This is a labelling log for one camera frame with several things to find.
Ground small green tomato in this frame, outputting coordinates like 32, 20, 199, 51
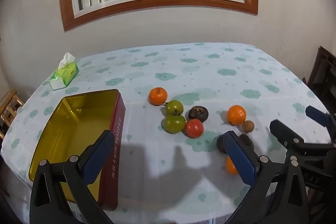
165, 100, 184, 116

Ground green tissue pack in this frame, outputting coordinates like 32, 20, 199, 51
49, 52, 80, 90

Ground large green tomato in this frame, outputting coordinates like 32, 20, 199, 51
164, 114, 186, 134

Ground green patterned tablecloth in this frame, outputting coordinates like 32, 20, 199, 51
0, 42, 332, 224

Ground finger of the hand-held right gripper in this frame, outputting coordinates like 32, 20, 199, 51
269, 119, 306, 156
305, 105, 336, 135

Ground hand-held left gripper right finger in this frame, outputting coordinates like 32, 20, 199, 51
222, 130, 309, 224

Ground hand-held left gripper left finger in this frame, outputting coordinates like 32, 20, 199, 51
29, 130, 116, 224

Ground light wooden chair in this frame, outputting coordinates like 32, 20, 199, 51
0, 89, 25, 140

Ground dark wooden furniture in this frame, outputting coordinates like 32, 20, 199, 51
306, 46, 336, 114

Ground orange mandarin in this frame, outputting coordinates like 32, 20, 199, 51
226, 156, 239, 175
227, 105, 247, 126
149, 87, 168, 106

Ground dark brown passion fruit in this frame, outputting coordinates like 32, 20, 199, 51
217, 134, 254, 153
188, 106, 209, 123

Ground brown kiwi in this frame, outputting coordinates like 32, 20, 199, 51
241, 120, 255, 134

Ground red tomato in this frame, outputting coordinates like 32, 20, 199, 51
185, 119, 204, 139

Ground red and gold tin box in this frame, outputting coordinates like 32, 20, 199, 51
28, 89, 126, 211

